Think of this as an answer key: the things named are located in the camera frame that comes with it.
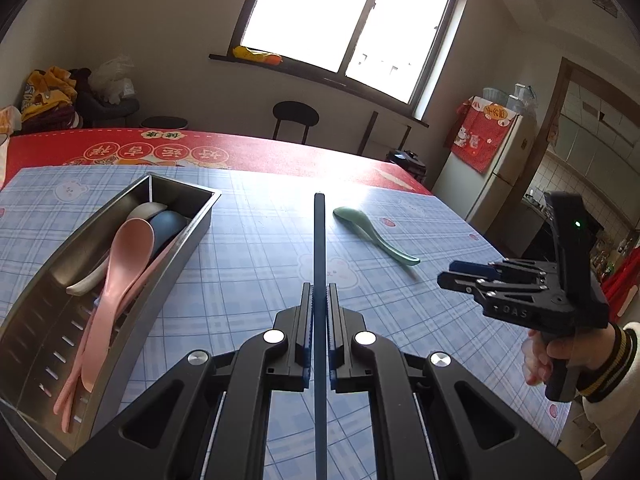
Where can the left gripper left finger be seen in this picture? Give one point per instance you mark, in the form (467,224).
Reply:
(207,417)

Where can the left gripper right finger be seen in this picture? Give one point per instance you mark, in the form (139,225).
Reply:
(431,418)

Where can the long pink chopstick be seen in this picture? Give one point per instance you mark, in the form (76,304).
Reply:
(136,287)

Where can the pink spoon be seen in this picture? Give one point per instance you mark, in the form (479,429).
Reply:
(130,254)

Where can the blue spoon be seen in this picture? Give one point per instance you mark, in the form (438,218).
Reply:
(166,225)

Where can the right white sleeve forearm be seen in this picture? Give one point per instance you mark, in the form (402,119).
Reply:
(611,395)

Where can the person's right hand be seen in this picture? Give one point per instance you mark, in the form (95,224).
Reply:
(590,350)

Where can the white refrigerator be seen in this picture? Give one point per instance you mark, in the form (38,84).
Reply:
(477,198)

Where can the steel utensil tray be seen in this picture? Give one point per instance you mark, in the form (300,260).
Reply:
(41,335)

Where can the red cloth on fridge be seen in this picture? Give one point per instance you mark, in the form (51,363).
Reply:
(483,129)

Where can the blue plaid table mat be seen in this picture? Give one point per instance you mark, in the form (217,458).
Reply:
(252,262)

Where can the black rice cooker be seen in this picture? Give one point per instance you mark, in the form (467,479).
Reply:
(408,161)

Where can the green spoon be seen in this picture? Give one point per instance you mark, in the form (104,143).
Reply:
(359,219)

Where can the red tablecloth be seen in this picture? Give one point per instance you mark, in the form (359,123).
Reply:
(186,148)

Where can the black round stool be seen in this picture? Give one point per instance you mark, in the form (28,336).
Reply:
(164,122)

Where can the black round chair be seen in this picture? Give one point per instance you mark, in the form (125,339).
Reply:
(297,112)

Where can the window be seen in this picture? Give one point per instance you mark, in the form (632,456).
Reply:
(384,51)

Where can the white plastic bag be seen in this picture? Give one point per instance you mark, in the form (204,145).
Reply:
(111,81)

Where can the tissue pack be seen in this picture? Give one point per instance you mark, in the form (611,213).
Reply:
(10,122)

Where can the yellow clothes pile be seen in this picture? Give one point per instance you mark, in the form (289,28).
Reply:
(48,100)

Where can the yellow cloth on sill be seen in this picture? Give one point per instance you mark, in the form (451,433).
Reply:
(255,56)

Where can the black folding frame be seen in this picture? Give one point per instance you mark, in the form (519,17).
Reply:
(383,134)

